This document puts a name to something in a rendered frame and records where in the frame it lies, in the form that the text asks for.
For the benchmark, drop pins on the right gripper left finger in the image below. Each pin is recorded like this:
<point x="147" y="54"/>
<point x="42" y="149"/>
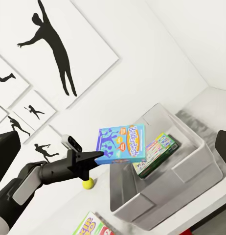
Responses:
<point x="10" y="145"/>

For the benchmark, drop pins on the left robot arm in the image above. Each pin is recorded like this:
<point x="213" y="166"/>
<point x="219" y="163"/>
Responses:
<point x="19" y="192"/>

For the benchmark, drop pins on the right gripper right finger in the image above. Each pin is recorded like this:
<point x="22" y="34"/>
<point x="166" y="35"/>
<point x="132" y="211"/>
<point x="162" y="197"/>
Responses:
<point x="220" y="144"/>

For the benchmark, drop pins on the tennis ball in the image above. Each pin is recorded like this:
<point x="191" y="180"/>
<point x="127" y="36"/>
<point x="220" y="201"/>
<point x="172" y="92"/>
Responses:
<point x="88" y="184"/>

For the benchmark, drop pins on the board game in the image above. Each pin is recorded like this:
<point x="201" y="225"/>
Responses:
<point x="93" y="225"/>
<point x="123" y="144"/>
<point x="157" y="151"/>

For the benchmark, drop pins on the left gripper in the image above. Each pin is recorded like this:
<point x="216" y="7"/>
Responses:
<point x="75" y="165"/>

